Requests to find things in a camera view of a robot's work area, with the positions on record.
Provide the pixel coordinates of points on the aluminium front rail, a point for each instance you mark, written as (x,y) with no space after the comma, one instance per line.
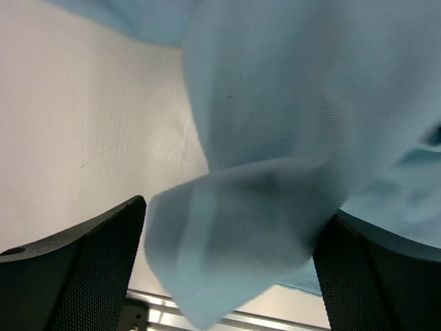
(163,314)

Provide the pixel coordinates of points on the light blue trousers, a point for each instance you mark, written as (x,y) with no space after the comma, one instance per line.
(302,109)

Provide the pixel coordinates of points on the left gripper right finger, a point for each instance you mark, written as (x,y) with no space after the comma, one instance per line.
(372,279)

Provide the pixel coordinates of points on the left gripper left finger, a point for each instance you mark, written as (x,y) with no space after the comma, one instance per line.
(76,279)

